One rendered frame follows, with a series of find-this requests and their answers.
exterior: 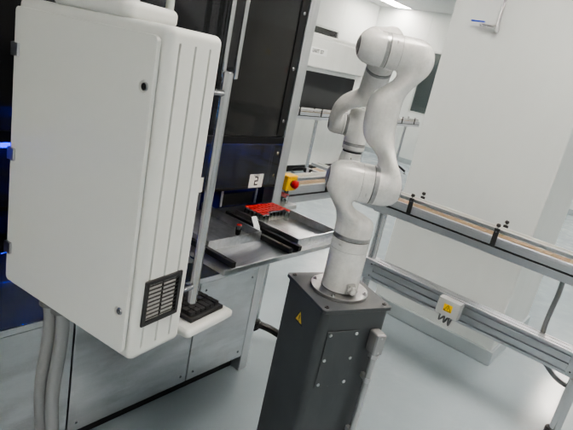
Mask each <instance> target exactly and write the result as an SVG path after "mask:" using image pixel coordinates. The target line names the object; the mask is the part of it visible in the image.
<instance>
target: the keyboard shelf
mask: <svg viewBox="0 0 573 430"><path fill-rule="evenodd" d="M231 315H232V311H231V310H230V309H229V308H228V307H226V306H224V305H223V308H222V309H220V310H218V311H215V312H212V313H211V314H209V315H207V316H205V317H202V318H201V319H199V320H197V321H195V322H192V323H190V322H187V321H185V320H184V319H182V318H180V317H179V323H178V329H177V333H178V334H180V335H181V336H183V337H185V338H190V337H192V336H194V335H196V334H198V333H199V332H201V331H203V330H205V329H207V328H209V327H211V326H213V325H215V324H217V323H219V322H221V321H223V320H225V319H226V318H228V317H231Z"/></svg>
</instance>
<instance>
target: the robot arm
mask: <svg viewBox="0 0 573 430"><path fill-rule="evenodd" d="M356 55H357V57H358V59H359V60H360V61H362V62H364V63H365V64H367V65H366V68H365V71H364V74H363V76H362V81H361V84H360V86H359V88H358V89H355V90H352V91H349V92H347V93H345V94H344V95H342V96H341V97H340V98H339V99H338V100H337V101H336V102H335V103H334V105H333V108H332V110H331V113H330V115H329V119H328V122H327V128H328V129H329V130H330V131H331V132H333V133H337V134H341V135H344V140H343V145H342V148H343V150H342V151H341V154H340V156H339V160H337V161H335V162H333V163H332V164H331V165H330V166H329V167H328V168H327V173H326V176H325V184H326V187H327V191H328V193H329V195H330V197H331V199H332V201H333V204H334V206H335V210H336V223H335V227H334V232H333V238H332V241H331V245H330V248H329V252H328V255H327V262H326V266H325V270H324V273H323V274H320V275H316V276H313V277H312V278H311V281H310V286H311V287H312V288H313V289H314V290H315V291H316V292H317V293H318V294H319V295H321V296H323V297H325V298H327V299H330V300H333V301H337V302H340V303H346V304H357V303H361V302H363V301H364V300H366V298H367V296H368V291H367V290H366V288H365V287H363V285H361V284H360V280H361V276H362V271H363V267H364V264H365V261H366V257H367V254H368V249H369V245H370V241H371V238H372V234H373V222H372V220H371V219H370V218H368V217H367V216H365V215H364V214H362V213H361V212H359V211H357V210H356V209H355V208H354V207H353V206H352V202H353V201H358V202H362V203H367V204H371V205H375V206H390V205H393V204H394V203H395V202H397V200H398V199H399V198H400V195H401V192H402V178H401V174H400V171H399V167H398V164H397V160H396V152H395V135H396V126H397V122H398V118H399V114H400V111H401V107H402V103H403V101H404V98H405V97H406V95H407V94H408V93H409V92H410V91H411V90H412V89H413V88H414V87H415V86H416V85H417V84H419V83H420V82H421V81H423V80H424V79H425V78H426V77H427V76H428V75H429V74H430V72H431V70H432V68H433V66H434V64H435V58H436V57H435V53H434V50H433V48H432V47H431V46H430V44H429V43H427V42H426V41H424V40H421V39H418V38H412V37H409V36H404V35H403V34H402V31H401V30H400V29H399V28H398V27H397V26H373V27H370V28H368V29H367V30H365V31H364V32H363V33H362V34H361V35H360V37H359V38H358V39H357V42H356ZM393 71H396V77H395V78H394V79H393V80H392V81H391V82H390V83H389V80H390V78H391V75H392V73H393ZM364 107H366V108H364ZM349 110H350V114H344V113H345V112H347V111H349ZM366 141H367V143H368V145H369V146H370V147H371V148H372V149H373V151H374V152H375V153H376V154H377V157H378V164H377V165H376V166H375V165H370V164H366V163H362V162H360V161H361V154H362V152H363V151H364V149H365V144H366Z"/></svg>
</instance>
